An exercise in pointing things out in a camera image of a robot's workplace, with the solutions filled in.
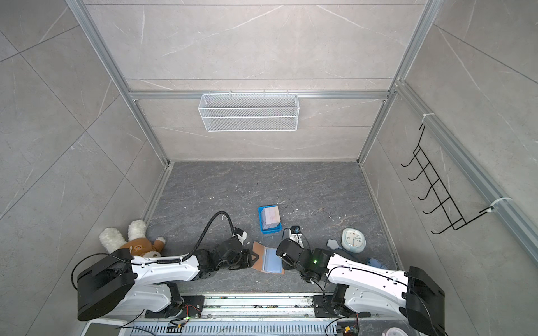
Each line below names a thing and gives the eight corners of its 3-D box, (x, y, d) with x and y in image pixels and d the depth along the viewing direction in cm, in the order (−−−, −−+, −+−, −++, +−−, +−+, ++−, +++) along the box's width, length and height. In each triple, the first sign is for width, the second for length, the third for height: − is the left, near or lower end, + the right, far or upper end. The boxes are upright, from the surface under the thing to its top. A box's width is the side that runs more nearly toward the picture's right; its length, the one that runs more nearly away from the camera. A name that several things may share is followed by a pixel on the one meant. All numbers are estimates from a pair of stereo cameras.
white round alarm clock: (343, 252, 89) (345, 249, 86) (338, 230, 95) (340, 227, 92) (365, 252, 89) (368, 249, 86) (359, 231, 95) (361, 227, 92)
